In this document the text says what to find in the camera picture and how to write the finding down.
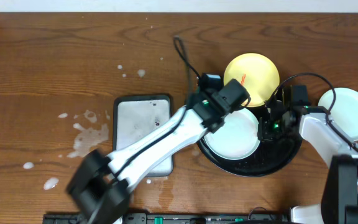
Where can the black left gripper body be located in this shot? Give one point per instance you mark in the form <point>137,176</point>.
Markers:
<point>215,116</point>

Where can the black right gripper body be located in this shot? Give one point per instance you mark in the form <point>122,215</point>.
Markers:
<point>276,130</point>

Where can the light blue plate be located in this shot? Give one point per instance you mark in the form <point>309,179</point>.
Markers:
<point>237,138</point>

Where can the pale green plate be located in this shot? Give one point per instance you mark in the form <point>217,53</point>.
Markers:
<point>345,111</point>

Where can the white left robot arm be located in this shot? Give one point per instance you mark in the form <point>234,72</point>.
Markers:
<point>102,185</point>

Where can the round black tray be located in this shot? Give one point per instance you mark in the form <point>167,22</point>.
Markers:
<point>269,157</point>

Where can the rectangular soapy water tray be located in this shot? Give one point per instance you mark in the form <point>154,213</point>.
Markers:
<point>136,116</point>

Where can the yellow plate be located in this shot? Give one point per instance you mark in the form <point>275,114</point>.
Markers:
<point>256,73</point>

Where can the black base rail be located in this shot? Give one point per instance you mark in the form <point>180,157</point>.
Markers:
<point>145,218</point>

